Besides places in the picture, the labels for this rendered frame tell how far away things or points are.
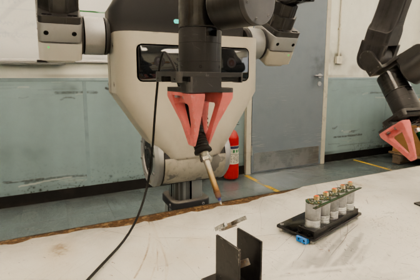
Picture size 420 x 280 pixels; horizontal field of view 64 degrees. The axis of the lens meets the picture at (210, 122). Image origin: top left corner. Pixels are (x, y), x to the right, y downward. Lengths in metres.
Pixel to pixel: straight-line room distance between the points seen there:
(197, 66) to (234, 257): 0.23
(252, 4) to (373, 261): 0.39
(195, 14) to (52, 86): 2.56
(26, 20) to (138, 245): 2.53
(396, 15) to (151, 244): 0.66
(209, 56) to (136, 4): 0.48
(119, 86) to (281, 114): 2.99
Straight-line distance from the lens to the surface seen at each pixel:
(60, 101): 2.95
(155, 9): 0.90
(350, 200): 0.67
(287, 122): 3.74
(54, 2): 0.81
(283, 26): 1.02
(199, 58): 0.43
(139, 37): 0.79
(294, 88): 3.76
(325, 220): 0.60
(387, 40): 0.84
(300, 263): 0.53
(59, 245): 0.60
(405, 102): 0.82
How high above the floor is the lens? 1.01
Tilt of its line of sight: 8 degrees down
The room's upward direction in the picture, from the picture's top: straight up
